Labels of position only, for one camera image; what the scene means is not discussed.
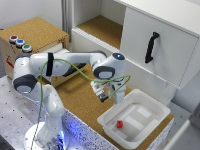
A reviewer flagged green cable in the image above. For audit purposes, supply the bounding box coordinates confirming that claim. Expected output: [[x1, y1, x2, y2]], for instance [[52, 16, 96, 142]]
[[29, 58, 132, 150]]

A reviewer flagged black drawer handle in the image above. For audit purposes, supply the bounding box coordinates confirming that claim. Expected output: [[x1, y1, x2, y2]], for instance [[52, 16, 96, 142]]
[[61, 63, 84, 79]]

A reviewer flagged white cabinet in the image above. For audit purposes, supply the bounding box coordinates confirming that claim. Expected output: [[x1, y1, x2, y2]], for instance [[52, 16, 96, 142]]
[[70, 0, 200, 113]]

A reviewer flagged blue button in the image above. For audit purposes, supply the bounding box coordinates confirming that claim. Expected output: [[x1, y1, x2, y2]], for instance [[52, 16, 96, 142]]
[[15, 38, 26, 49]]

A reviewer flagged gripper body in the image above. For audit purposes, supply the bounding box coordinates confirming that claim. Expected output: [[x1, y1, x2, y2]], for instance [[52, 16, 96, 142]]
[[90, 78, 116, 103]]

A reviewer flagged white plastic box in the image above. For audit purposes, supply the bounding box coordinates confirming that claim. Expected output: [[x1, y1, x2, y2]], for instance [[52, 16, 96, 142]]
[[96, 88, 172, 150]]

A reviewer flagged green button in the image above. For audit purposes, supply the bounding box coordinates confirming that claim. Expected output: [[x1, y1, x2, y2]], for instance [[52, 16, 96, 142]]
[[21, 43, 34, 54]]

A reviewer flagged pink block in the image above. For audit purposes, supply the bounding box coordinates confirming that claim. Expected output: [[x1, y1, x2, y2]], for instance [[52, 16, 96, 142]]
[[116, 120, 125, 130]]

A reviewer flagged wooden drawer box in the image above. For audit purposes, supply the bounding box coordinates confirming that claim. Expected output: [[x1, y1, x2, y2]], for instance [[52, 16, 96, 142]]
[[0, 16, 86, 89]]

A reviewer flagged red button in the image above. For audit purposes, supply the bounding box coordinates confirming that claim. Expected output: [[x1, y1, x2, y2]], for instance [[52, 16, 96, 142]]
[[8, 34, 19, 45]]

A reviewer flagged black door handle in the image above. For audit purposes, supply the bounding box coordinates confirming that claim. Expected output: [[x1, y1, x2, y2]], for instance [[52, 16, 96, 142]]
[[144, 31, 161, 65]]

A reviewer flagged white sliding door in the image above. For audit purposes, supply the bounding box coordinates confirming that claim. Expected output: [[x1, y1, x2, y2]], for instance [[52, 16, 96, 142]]
[[119, 6, 200, 90]]

